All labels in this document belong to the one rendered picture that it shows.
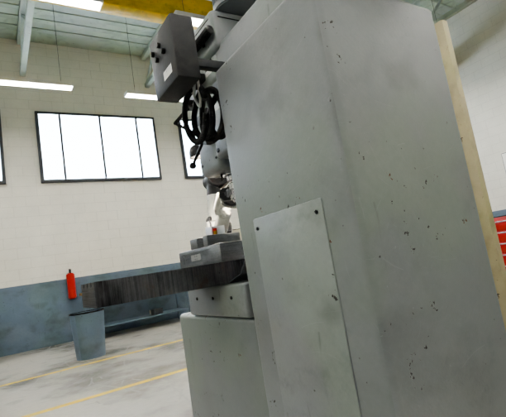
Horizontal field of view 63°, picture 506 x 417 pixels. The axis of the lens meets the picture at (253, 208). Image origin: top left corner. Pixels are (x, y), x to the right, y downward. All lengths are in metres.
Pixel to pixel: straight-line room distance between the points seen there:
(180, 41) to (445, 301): 1.04
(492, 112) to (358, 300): 10.39
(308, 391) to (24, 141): 8.80
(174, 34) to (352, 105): 0.65
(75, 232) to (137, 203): 1.44
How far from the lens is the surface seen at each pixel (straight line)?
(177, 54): 1.36
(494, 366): 1.22
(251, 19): 1.49
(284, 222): 1.08
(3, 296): 8.97
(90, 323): 6.27
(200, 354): 1.88
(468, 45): 11.78
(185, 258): 1.76
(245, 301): 1.43
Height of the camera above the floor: 0.93
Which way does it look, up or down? 7 degrees up
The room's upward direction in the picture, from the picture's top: 9 degrees counter-clockwise
